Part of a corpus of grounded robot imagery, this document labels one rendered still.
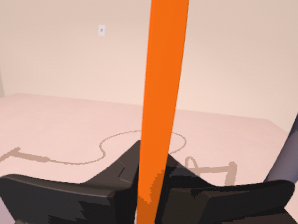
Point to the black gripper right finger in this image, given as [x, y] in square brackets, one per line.
[187, 199]

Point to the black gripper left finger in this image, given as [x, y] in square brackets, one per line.
[109, 198]

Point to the orange handle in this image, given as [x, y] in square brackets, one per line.
[167, 30]

